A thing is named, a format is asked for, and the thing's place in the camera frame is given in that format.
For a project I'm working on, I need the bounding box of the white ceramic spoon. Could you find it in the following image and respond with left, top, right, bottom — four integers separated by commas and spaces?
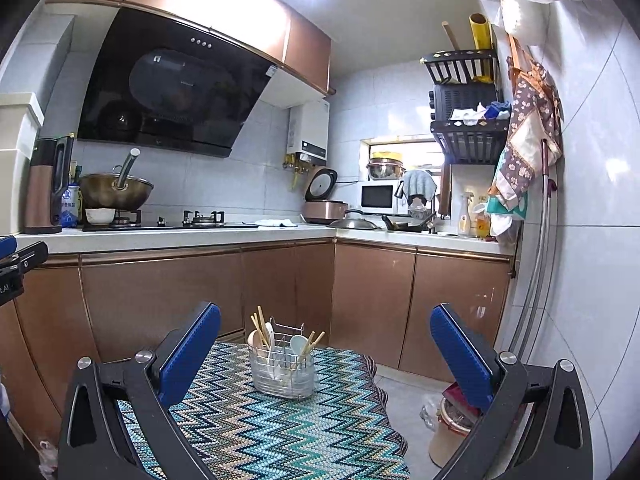
265, 322, 274, 349
290, 334, 308, 359

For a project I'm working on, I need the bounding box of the blue label bottle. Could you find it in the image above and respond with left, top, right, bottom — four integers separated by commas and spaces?
60, 183, 82, 228

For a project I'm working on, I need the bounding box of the white bowl on counter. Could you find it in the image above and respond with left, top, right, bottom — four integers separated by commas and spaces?
85, 208, 115, 226

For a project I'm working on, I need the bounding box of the clear plastic utensil caddy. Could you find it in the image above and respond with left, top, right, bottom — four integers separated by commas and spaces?
247, 316, 316, 400

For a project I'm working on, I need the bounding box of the brown electric kettle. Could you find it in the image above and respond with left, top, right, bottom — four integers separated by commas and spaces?
23, 133, 75, 234

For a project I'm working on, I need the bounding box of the metal wok on stove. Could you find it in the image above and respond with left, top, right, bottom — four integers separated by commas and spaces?
79, 148, 154, 211

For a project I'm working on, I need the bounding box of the gas stove top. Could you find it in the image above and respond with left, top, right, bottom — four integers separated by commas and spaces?
82, 209, 258, 232

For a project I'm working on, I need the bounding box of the long bamboo chopstick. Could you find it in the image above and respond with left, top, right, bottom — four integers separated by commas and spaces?
299, 330, 326, 359

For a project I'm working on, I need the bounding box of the zigzag patterned table cloth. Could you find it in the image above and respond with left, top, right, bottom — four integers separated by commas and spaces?
115, 340, 411, 480

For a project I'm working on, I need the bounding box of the spray bottle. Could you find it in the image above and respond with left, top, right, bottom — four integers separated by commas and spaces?
458, 191, 474, 237

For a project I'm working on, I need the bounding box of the black frying pan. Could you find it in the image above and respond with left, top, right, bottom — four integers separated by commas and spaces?
381, 214, 436, 234

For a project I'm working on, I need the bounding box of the metal pot lid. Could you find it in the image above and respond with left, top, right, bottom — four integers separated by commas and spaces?
330, 209, 378, 231

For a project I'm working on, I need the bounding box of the white microwave oven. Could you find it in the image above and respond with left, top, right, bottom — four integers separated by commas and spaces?
359, 180, 408, 214

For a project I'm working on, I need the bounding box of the rice cooker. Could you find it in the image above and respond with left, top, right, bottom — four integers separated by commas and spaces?
300, 167, 348, 226

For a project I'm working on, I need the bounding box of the steel pot on microwave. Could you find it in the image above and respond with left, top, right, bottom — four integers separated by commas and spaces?
367, 152, 405, 180

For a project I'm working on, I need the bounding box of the hanging patterned apron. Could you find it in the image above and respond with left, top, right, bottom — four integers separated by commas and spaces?
488, 36, 564, 219

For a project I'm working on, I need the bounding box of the black range hood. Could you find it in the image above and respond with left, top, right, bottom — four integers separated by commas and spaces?
78, 8, 276, 158

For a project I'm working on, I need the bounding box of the white water heater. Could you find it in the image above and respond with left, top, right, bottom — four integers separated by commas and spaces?
285, 100, 330, 166

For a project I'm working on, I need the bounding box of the yellow roll on rack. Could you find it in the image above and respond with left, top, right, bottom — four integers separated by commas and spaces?
469, 13, 494, 84

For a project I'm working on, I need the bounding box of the black wall rack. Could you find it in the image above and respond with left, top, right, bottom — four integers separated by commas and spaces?
420, 49, 508, 165

